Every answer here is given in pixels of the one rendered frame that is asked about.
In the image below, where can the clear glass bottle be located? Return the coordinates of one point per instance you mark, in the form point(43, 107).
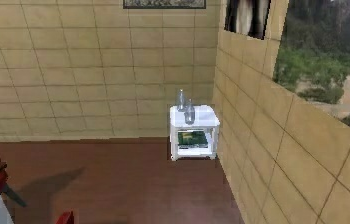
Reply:
point(181, 100)
point(189, 113)

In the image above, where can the black and white wall picture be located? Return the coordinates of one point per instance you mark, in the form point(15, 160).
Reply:
point(248, 16)

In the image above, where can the white side table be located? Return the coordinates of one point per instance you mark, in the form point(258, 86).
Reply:
point(199, 123)

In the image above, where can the green book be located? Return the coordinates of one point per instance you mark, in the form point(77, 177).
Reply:
point(193, 138)

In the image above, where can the dark framed wall picture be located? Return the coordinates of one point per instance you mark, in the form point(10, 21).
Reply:
point(164, 3)

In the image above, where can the large window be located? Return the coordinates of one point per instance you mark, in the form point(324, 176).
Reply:
point(326, 53)

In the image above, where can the red object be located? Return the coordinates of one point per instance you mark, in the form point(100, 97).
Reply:
point(65, 218)

